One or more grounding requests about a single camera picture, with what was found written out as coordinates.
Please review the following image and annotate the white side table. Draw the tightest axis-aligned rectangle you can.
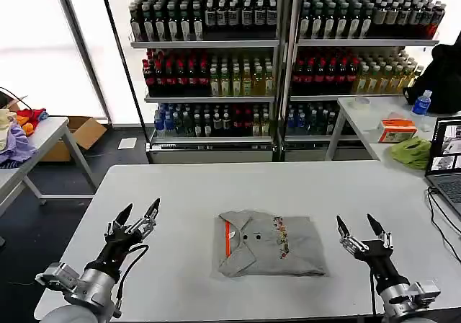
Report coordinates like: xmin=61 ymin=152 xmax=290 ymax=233
xmin=325 ymin=95 xmax=461 ymax=172

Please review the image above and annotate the beige cloth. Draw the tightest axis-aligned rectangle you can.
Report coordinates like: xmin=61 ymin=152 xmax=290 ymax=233
xmin=0 ymin=108 xmax=18 ymax=151

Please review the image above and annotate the grey side table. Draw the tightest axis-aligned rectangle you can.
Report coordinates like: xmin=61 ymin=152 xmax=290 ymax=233
xmin=0 ymin=116 xmax=98 ymax=218

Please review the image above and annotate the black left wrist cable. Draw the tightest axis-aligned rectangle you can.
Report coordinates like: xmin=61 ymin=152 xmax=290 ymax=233
xmin=114 ymin=244 xmax=150 ymax=319

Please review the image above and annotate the orange tissue box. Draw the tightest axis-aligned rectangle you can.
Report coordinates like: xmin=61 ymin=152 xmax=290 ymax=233
xmin=377 ymin=118 xmax=419 ymax=144

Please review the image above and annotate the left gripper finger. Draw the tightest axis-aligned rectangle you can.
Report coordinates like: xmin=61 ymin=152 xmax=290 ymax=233
xmin=104 ymin=203 xmax=134 ymax=236
xmin=126 ymin=198 xmax=161 ymax=238

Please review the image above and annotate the water bottle blue label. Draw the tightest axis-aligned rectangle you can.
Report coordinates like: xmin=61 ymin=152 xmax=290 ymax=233
xmin=412 ymin=89 xmax=433 ymax=117

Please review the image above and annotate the brown cardboard box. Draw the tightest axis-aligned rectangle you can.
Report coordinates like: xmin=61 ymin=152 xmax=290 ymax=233
xmin=37 ymin=116 xmax=108 ymax=163

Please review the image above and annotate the purple cloth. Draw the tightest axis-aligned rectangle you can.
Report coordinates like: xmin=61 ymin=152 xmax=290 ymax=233
xmin=0 ymin=120 xmax=39 ymax=166

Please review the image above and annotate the black laptop cable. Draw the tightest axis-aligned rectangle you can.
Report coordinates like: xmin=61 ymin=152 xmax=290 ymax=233
xmin=426 ymin=187 xmax=461 ymax=237

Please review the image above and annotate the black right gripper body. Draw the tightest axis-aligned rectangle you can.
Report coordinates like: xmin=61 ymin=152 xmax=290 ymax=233
xmin=354 ymin=239 xmax=411 ymax=288

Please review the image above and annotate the shelf rack with bottles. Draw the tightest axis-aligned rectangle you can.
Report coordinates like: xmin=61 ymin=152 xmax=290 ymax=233
xmin=284 ymin=0 xmax=447 ymax=162
xmin=115 ymin=0 xmax=286 ymax=164

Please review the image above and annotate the black bag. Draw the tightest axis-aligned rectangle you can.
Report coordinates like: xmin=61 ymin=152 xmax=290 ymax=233
xmin=402 ymin=43 xmax=461 ymax=115

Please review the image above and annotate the grey printed shirt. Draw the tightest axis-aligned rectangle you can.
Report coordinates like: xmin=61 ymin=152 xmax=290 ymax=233
xmin=217 ymin=210 xmax=327 ymax=278

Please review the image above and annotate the green cloth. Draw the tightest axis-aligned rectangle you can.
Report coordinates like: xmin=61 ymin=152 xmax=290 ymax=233
xmin=390 ymin=136 xmax=432 ymax=171

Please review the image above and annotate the red cloth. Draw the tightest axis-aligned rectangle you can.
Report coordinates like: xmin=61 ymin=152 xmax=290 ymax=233
xmin=16 ymin=108 xmax=48 ymax=137

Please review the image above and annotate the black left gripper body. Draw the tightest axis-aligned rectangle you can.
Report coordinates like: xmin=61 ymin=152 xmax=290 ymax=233
xmin=84 ymin=228 xmax=146 ymax=278

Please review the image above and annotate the grey laptop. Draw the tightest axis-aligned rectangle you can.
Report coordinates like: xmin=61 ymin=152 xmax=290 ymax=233
xmin=424 ymin=115 xmax=461 ymax=220

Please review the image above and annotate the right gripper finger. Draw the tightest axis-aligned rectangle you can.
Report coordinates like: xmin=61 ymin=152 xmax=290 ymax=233
xmin=366 ymin=213 xmax=393 ymax=249
xmin=336 ymin=214 xmax=370 ymax=256

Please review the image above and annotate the black slanted pole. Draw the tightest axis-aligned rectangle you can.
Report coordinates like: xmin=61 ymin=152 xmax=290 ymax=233
xmin=97 ymin=0 xmax=152 ymax=164

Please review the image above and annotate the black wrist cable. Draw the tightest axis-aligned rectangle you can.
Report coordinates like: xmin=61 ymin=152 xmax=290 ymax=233
xmin=368 ymin=269 xmax=380 ymax=317
xmin=114 ymin=244 xmax=150 ymax=319

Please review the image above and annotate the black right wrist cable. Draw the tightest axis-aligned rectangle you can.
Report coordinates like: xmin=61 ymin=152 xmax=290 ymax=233
xmin=368 ymin=269 xmax=380 ymax=317

